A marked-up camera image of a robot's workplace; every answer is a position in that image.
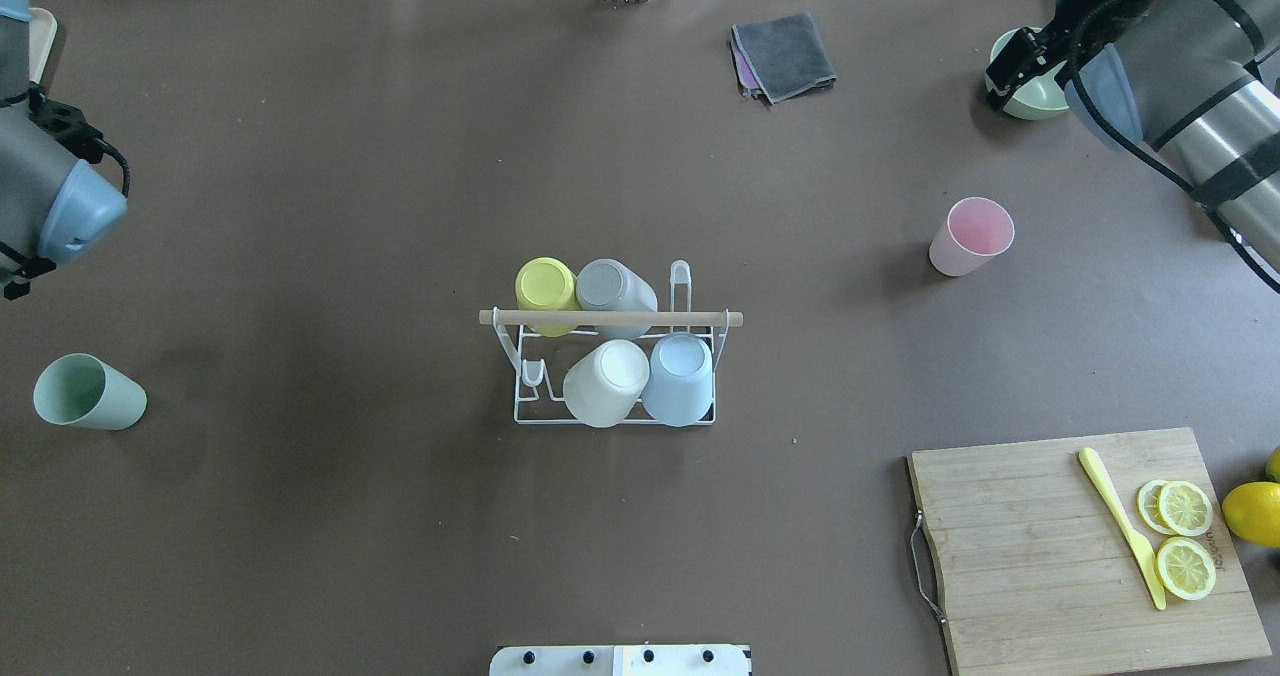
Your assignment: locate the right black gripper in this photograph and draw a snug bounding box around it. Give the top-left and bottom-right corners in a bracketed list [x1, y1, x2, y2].
[984, 26, 1062, 111]

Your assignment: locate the pink cup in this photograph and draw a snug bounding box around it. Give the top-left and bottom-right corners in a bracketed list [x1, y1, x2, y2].
[928, 197, 1016, 278]

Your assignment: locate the green cup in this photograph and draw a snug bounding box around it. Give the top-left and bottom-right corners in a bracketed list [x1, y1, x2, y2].
[32, 353, 148, 431]

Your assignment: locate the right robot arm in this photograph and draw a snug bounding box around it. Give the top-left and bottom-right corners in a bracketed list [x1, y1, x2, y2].
[986, 0, 1279, 288]

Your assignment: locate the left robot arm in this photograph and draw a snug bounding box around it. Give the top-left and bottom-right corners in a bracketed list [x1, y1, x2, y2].
[1, 0, 131, 301]

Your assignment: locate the grey cup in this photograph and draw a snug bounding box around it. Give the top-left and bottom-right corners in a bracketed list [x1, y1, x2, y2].
[576, 259, 658, 312]

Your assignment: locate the light blue cup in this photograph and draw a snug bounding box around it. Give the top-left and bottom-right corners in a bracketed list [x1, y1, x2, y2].
[641, 332, 714, 428]

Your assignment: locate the yellow cup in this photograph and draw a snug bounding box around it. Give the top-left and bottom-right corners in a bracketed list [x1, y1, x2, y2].
[515, 257, 581, 312]

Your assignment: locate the white cup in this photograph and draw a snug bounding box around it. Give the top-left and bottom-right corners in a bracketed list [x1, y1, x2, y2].
[563, 339, 650, 428]

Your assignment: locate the green bowl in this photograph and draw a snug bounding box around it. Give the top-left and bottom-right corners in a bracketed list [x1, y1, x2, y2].
[1000, 61, 1069, 122]

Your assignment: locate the grey cloth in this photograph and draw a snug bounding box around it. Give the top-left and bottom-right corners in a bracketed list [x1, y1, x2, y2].
[730, 12, 837, 105]

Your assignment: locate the purple cloth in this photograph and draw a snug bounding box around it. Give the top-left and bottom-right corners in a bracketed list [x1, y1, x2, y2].
[730, 41, 765, 99]

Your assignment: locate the lemon slice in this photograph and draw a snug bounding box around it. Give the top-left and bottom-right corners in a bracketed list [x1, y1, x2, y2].
[1155, 536, 1217, 600]
[1156, 480, 1213, 538]
[1135, 479, 1176, 536]

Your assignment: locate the yellow lemon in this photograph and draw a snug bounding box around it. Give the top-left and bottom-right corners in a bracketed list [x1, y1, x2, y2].
[1263, 447, 1280, 483]
[1221, 481, 1279, 549]

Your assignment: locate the bamboo cutting board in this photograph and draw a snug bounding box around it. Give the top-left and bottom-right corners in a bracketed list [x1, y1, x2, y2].
[908, 428, 1272, 675]

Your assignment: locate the yellow plastic knife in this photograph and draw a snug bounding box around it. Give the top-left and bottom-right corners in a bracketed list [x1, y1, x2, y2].
[1076, 447, 1169, 611]

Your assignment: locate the cream tray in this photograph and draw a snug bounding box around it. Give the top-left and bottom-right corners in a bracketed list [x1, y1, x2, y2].
[28, 6, 59, 83]

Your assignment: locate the white wire cup rack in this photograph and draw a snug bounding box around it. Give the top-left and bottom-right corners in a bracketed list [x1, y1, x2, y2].
[477, 257, 744, 429]

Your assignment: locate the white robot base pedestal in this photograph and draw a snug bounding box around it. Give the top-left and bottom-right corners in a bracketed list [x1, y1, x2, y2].
[488, 643, 754, 675]

